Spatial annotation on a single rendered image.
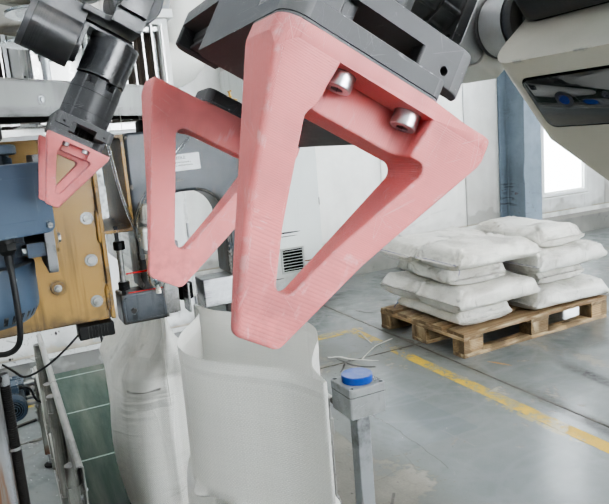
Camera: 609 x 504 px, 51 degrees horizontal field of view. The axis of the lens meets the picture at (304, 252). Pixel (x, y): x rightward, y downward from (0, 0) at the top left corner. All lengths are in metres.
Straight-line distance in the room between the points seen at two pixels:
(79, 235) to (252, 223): 0.99
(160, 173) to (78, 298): 0.91
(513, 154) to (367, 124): 6.82
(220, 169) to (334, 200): 4.72
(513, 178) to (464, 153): 6.83
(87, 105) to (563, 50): 0.55
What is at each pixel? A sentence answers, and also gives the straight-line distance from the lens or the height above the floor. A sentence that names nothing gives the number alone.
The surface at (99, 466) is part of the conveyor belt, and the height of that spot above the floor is 0.38.
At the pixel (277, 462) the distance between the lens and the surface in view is 0.85.
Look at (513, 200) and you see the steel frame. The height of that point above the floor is 0.48.
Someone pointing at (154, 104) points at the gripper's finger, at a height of 1.33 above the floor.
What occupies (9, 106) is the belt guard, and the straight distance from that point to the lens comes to 0.95.
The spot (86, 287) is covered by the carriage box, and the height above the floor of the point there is 1.09.
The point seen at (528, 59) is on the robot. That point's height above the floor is 1.38.
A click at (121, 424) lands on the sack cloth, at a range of 1.60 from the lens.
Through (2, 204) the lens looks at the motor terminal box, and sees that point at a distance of 0.87.
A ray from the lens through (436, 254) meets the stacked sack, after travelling 3.82.
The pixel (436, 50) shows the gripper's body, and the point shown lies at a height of 1.33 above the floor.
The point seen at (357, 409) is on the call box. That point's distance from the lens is 1.25.
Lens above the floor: 1.31
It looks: 10 degrees down
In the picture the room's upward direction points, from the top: 5 degrees counter-clockwise
